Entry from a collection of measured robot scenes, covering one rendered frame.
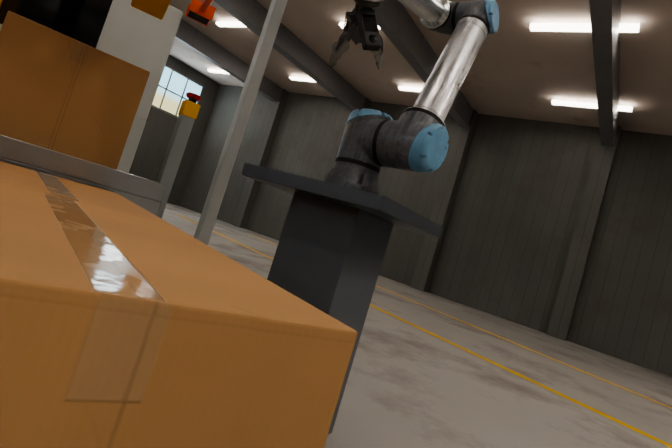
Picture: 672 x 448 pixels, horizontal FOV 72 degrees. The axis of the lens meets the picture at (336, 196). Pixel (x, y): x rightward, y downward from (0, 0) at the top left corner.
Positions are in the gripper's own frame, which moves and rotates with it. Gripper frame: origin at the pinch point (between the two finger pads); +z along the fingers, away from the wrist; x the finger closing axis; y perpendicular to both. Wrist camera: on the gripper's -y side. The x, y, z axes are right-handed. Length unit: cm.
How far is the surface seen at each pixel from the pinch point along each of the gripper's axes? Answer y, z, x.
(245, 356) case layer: -98, -28, 41
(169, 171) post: 53, 82, 57
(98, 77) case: 26, 20, 73
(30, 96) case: 17, 22, 91
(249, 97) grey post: 293, 192, -5
